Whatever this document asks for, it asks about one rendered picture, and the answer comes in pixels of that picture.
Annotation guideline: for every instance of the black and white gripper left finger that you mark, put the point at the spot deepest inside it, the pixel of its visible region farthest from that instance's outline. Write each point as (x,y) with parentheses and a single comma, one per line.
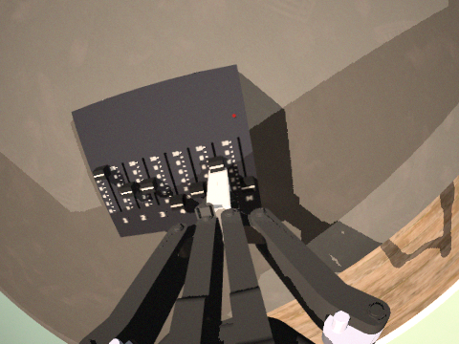
(142,311)

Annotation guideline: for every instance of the dark grey lighting desk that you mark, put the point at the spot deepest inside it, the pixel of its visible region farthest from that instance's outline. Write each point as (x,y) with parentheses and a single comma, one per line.
(164,138)

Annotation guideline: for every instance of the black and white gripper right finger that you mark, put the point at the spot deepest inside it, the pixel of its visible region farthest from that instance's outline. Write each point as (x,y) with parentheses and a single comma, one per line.
(345,314)

